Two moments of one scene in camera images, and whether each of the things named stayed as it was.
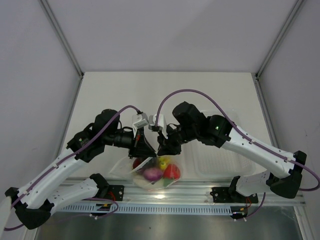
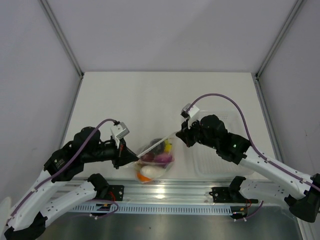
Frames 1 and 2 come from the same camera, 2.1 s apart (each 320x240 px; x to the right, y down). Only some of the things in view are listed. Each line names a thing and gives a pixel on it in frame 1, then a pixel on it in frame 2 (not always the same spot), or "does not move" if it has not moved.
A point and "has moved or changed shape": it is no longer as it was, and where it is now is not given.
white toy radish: [141, 180] -> [152, 171]
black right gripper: [166, 146] -> [185, 134]
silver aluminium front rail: [186, 192] does not move
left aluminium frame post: [45, 5] does not move
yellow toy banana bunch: [163, 162] has moved or changed shape
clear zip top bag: [149, 173] has moved or changed shape
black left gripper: [141, 147] -> [124, 155]
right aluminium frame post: [284, 28] does not move
